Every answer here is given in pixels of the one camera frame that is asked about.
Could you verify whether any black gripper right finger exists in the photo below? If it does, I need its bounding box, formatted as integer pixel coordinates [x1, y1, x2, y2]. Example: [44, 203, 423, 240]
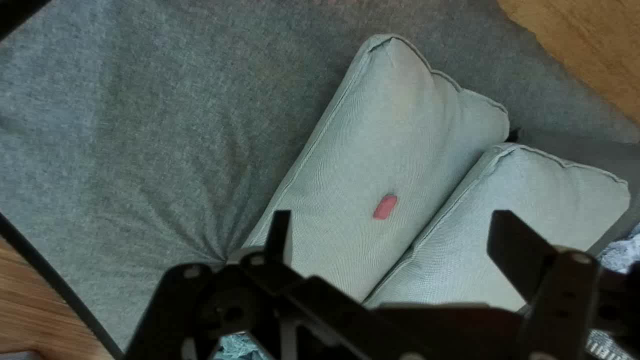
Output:
[487, 209, 561, 310]

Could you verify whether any white blue floral pillow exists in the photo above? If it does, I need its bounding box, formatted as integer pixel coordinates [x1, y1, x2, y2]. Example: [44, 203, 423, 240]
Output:
[598, 223, 640, 276]

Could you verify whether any small red eraser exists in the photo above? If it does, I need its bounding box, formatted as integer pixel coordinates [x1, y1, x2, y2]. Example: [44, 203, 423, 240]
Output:
[372, 193, 401, 223]

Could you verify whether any light gray pillow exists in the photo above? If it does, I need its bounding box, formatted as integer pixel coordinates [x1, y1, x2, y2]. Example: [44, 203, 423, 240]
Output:
[364, 142, 633, 312]
[241, 32, 512, 305]

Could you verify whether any grey cushioned armchair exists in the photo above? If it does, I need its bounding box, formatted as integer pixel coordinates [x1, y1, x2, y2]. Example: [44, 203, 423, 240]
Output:
[0, 0, 640, 357]

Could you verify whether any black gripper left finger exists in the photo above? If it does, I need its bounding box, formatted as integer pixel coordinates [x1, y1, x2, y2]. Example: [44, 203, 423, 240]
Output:
[263, 209, 296, 268]

